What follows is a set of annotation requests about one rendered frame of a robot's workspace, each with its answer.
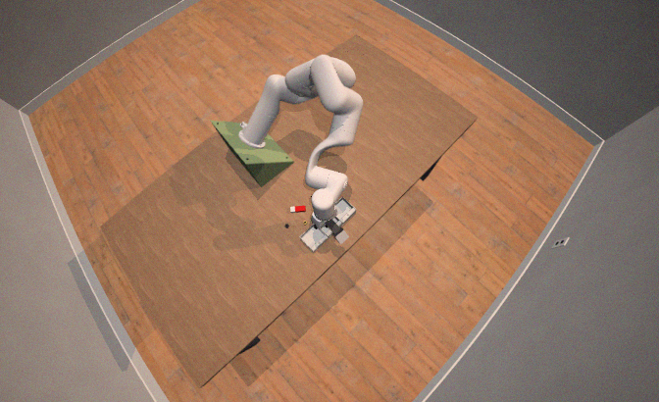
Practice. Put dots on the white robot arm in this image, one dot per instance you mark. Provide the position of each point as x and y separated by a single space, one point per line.
332 81

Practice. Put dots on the white rack of bins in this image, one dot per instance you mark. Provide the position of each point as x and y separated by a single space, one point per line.
315 238

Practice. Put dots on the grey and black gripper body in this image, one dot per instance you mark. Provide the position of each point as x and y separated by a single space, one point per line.
321 224

